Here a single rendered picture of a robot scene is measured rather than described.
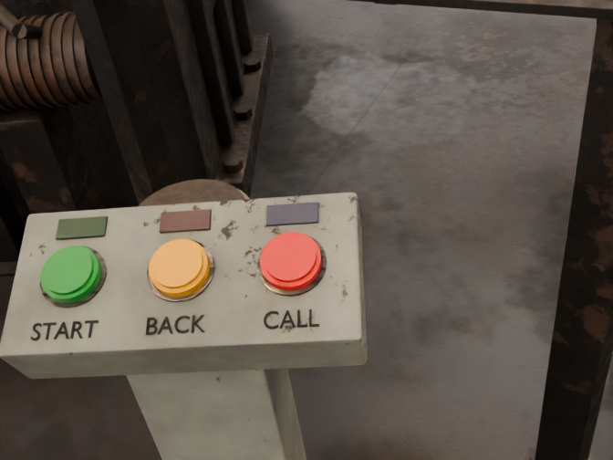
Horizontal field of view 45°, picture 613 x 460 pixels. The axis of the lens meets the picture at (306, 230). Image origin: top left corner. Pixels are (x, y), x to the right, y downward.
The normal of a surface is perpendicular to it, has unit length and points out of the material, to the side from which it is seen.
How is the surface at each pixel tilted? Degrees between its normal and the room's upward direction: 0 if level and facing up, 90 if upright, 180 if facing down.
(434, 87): 0
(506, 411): 0
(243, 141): 0
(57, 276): 20
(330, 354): 110
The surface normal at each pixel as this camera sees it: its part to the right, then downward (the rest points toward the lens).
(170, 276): -0.12, -0.49
